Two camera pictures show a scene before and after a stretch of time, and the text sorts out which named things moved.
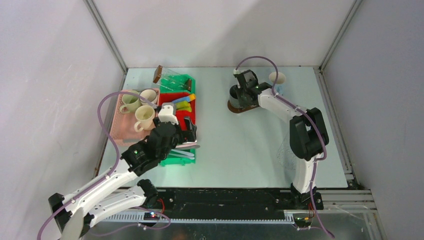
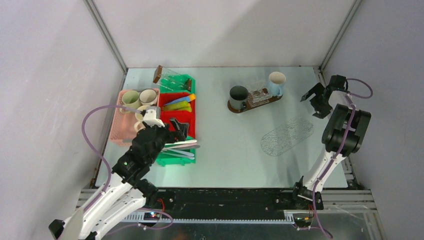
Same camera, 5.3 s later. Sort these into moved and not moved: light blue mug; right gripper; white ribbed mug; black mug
Moved: right gripper
Not moved: light blue mug; white ribbed mug; black mug
